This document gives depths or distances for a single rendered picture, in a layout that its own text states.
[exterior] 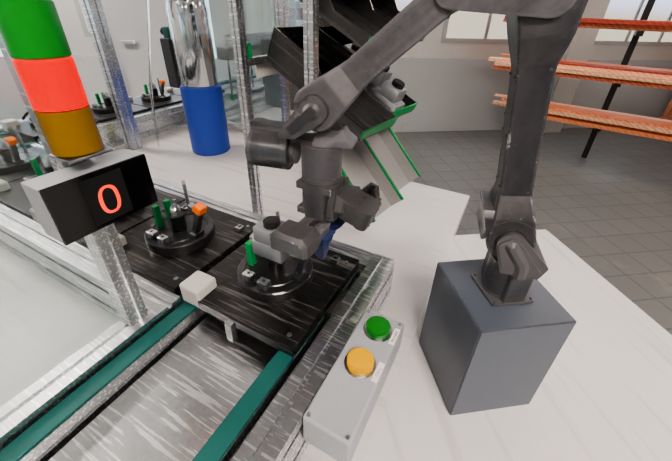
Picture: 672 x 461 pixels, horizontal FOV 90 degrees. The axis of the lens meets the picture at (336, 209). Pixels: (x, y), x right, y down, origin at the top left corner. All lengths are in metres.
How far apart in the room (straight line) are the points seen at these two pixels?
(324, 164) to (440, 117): 4.37
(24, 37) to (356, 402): 0.54
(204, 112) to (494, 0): 1.21
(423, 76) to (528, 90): 4.15
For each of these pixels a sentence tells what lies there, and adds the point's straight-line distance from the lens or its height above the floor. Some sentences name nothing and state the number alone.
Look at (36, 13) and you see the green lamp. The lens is 0.45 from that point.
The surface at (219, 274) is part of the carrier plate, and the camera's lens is 0.69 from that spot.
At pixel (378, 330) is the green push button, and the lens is 0.57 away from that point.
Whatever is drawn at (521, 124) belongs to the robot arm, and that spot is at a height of 1.31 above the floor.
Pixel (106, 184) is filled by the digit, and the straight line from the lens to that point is 0.49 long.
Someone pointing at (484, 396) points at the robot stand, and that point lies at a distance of 0.63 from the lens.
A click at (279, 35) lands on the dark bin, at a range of 0.77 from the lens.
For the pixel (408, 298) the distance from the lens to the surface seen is 0.79.
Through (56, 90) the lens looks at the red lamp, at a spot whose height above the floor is 1.33.
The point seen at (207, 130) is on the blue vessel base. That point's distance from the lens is 1.48.
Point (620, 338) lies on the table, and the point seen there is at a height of 0.86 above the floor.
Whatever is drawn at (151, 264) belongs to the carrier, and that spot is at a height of 0.97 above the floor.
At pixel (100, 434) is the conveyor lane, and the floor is 0.92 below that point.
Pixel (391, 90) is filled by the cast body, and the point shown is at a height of 1.25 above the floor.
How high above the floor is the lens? 1.41
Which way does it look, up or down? 31 degrees down
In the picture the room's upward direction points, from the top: 2 degrees clockwise
